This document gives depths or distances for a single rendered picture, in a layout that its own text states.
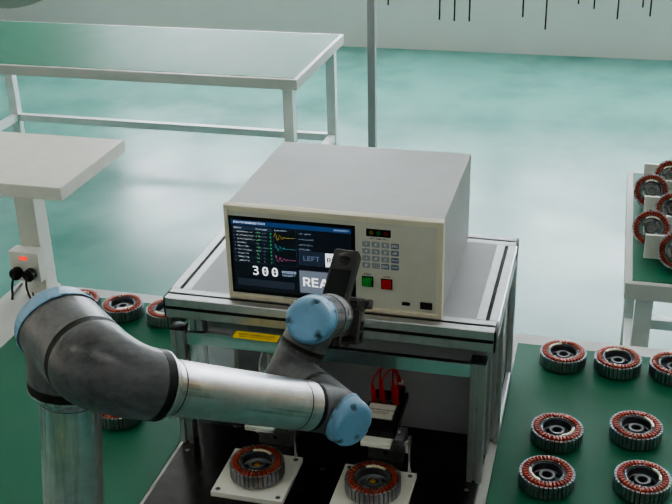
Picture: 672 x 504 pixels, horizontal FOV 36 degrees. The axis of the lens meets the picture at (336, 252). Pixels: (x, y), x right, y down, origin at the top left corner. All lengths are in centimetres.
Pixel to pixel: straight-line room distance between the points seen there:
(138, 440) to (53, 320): 100
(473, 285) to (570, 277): 258
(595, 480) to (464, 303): 46
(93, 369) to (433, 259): 84
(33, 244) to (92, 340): 166
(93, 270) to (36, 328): 349
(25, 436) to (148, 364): 114
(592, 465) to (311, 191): 82
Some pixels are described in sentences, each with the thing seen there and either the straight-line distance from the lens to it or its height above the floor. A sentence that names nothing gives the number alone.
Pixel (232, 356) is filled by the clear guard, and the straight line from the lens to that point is 204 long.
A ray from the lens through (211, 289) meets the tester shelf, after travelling 218.
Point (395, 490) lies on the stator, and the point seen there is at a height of 81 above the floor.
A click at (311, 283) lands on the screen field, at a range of 207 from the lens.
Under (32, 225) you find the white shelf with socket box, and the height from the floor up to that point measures 97.
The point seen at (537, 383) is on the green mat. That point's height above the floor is 75.
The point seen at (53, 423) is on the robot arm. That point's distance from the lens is 150.
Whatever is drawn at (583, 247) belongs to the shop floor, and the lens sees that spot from 504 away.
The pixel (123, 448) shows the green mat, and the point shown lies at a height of 75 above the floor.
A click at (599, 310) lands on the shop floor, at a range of 449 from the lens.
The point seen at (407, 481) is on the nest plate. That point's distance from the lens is 216.
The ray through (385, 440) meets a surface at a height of 88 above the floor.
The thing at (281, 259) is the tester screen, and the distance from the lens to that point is 206.
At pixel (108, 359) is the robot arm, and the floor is 143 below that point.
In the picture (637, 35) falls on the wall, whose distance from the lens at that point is 827.
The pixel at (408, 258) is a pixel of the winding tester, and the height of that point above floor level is 124.
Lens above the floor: 211
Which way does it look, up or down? 25 degrees down
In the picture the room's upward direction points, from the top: 1 degrees counter-clockwise
